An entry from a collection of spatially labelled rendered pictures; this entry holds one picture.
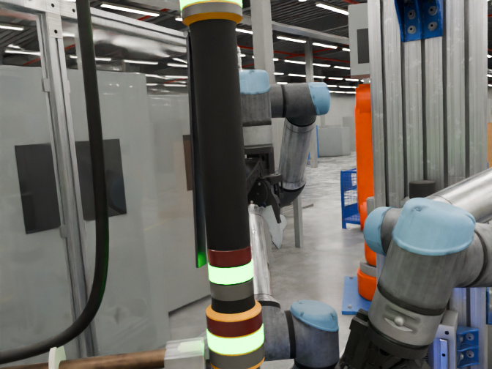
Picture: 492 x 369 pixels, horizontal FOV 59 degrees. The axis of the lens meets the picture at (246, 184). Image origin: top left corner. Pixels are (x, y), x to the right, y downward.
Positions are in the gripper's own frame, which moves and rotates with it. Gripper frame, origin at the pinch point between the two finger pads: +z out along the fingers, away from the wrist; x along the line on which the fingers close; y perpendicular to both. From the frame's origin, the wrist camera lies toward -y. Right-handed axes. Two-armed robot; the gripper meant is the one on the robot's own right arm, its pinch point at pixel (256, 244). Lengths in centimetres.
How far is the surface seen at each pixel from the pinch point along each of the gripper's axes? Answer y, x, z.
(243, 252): -51, -26, -15
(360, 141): 342, 65, -6
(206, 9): -53, -26, -32
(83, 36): -56, -18, -31
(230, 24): -51, -27, -31
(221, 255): -52, -25, -15
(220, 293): -52, -25, -12
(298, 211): 490, 194, 95
